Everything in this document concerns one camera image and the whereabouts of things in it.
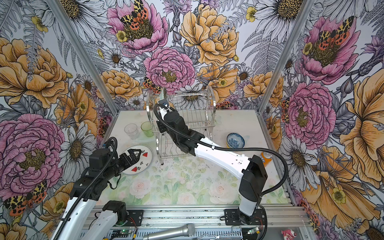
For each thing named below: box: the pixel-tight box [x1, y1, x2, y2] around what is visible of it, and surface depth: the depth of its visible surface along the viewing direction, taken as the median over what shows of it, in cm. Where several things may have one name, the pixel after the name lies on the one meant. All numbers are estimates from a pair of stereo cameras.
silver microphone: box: [142, 223, 196, 240], surface depth 70 cm
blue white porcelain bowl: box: [226, 132, 246, 149], surface depth 101 cm
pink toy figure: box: [281, 229, 297, 240], surface depth 69 cm
